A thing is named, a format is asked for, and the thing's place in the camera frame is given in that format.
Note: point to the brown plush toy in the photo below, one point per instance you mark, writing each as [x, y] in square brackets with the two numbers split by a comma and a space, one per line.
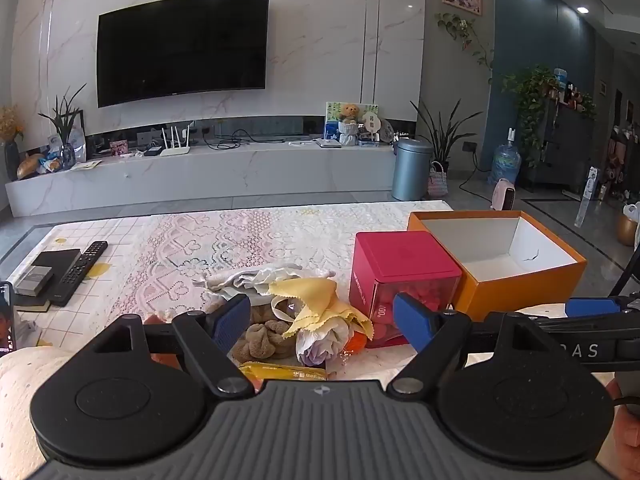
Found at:
[262, 340]

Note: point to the blue water jug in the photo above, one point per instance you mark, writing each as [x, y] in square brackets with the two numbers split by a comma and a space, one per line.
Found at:
[506, 162]

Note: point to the pink space heater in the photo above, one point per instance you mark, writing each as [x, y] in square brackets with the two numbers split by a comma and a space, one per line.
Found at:
[501, 195]

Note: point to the person's right hand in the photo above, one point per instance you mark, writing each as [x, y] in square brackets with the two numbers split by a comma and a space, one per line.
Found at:
[627, 440]

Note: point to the white satin cloth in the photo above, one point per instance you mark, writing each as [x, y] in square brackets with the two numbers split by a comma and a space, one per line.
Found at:
[250, 280]

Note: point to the white router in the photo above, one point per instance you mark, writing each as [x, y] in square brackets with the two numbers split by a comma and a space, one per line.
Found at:
[175, 149]

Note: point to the dark grey cabinet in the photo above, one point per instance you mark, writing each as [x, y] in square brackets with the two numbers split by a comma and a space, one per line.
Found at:
[567, 145]

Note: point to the green landscape painting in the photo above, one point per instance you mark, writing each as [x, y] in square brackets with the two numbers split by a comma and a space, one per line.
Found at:
[370, 107]

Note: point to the hanging vine plant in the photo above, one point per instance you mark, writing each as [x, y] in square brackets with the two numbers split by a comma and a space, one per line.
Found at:
[462, 30]

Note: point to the white standing tube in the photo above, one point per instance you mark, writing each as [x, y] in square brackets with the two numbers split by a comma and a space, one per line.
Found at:
[587, 195]

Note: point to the orange cardboard box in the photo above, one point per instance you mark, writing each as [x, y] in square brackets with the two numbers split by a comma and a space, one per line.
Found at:
[505, 287]

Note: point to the bushy pothos plant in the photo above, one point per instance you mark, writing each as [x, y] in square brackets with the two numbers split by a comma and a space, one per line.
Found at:
[530, 95]

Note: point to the grey-blue trash can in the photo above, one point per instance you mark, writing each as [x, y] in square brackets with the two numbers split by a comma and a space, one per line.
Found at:
[411, 170]

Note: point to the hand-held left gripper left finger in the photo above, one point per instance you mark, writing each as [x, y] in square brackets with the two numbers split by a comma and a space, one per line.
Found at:
[232, 322]

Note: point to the gold pot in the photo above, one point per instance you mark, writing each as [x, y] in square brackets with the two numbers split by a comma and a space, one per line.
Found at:
[627, 230]

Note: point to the yellow dried flowers in vase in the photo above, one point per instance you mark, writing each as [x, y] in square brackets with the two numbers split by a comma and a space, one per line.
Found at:
[10, 122]

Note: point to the pink lace tablecloth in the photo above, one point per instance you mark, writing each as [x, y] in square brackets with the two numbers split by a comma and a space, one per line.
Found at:
[200, 240]

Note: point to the small teddy bear figure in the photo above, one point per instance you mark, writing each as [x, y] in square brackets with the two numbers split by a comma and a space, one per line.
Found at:
[348, 122]

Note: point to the pink card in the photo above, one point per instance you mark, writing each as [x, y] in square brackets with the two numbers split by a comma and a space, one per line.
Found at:
[119, 148]

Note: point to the purple cloth flower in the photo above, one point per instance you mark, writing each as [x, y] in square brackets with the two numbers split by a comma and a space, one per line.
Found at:
[320, 342]

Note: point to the pink woven basket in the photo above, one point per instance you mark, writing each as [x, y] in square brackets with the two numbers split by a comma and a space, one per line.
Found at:
[437, 182]

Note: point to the round white fan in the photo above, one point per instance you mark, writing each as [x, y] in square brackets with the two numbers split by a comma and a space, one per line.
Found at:
[372, 124]

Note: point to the white marble television console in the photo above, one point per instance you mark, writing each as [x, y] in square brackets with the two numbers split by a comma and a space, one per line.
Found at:
[200, 175]

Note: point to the green plant in glass vase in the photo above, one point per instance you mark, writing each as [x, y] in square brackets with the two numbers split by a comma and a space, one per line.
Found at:
[65, 130]

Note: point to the yellow cloth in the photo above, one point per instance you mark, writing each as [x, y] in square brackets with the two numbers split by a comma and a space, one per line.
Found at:
[312, 300]

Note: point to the small silver box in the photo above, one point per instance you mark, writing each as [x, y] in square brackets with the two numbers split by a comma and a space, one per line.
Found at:
[34, 280]

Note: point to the snake plant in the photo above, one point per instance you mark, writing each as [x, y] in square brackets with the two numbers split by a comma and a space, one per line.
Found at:
[442, 135]

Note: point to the black remote control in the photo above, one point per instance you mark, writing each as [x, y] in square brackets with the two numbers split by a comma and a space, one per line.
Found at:
[80, 272]

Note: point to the smartphone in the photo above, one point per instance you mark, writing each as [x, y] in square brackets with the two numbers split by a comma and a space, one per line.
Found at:
[6, 320]

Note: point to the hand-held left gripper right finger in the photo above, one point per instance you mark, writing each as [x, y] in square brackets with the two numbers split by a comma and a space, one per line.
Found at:
[412, 325]

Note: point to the black notebook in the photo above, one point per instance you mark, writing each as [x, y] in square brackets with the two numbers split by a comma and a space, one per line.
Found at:
[57, 260]

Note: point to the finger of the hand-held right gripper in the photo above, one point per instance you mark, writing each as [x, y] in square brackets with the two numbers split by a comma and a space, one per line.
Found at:
[592, 308]

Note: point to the red tin box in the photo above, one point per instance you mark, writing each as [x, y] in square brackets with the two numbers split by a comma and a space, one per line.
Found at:
[400, 265]

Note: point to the wall-mounted black television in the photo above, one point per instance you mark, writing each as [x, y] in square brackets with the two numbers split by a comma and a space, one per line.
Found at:
[182, 47]

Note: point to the yellow snack packet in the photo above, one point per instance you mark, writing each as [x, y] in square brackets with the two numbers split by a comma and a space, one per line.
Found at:
[280, 372]

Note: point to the speckled white cloth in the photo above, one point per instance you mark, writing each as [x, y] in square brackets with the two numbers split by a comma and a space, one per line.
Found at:
[30, 390]

